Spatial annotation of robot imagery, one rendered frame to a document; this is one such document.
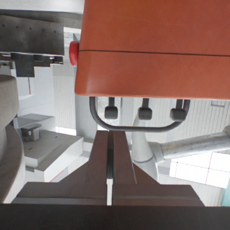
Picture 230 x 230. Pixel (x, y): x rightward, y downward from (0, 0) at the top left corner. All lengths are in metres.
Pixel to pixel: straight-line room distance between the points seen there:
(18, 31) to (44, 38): 0.15
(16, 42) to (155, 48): 1.17
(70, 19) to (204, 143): 1.24
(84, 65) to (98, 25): 0.04
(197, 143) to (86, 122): 2.99
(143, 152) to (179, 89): 0.59
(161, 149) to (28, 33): 1.11
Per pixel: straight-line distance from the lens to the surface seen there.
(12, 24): 1.32
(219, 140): 1.05
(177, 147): 0.98
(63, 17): 1.43
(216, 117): 14.22
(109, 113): 0.26
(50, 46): 1.30
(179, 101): 0.28
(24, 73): 1.41
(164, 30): 0.19
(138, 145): 0.75
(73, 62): 0.24
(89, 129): 3.75
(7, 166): 1.54
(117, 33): 0.19
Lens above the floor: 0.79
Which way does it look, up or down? 14 degrees up
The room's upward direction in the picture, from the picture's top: 178 degrees counter-clockwise
